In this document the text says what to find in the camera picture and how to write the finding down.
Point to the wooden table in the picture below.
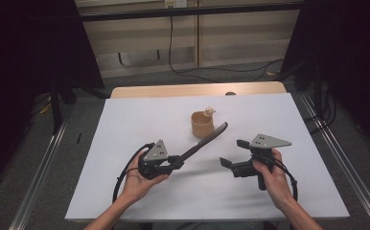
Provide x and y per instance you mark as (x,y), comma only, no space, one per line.
(180,90)

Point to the black stand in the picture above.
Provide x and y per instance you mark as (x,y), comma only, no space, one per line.
(56,105)

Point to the dark round knob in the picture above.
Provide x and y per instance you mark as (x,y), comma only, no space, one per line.
(230,93)

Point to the person's right hand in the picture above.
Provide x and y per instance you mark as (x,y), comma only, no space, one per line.
(277,185)

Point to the tan cup with small figure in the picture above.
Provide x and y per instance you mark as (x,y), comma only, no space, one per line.
(201,124)

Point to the person's left hand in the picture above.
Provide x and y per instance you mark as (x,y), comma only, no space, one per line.
(138,187)

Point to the small black strip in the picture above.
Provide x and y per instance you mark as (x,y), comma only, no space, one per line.
(79,138)

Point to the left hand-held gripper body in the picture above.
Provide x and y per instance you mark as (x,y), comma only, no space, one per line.
(156,156)

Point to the dark curtain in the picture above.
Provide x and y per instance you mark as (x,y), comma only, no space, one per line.
(352,57)
(23,64)

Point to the white wall socket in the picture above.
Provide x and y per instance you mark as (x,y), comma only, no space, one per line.
(175,3)

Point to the black horizontal bar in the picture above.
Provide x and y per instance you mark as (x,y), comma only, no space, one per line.
(189,12)

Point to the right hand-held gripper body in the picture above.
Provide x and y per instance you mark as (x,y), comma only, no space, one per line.
(263,142)

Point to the white board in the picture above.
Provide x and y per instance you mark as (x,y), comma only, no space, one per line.
(186,198)

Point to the metal rail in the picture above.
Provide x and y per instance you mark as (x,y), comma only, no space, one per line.
(349,166)
(36,182)

